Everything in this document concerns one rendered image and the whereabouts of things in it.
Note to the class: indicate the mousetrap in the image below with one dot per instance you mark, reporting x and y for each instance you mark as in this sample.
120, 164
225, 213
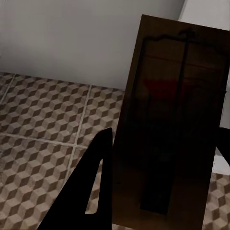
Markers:
168, 127

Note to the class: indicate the toilet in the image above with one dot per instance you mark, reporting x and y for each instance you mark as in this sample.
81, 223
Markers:
216, 14

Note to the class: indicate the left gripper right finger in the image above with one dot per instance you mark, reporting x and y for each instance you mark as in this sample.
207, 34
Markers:
224, 146

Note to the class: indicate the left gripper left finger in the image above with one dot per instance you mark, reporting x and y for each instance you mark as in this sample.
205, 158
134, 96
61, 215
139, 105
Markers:
68, 210

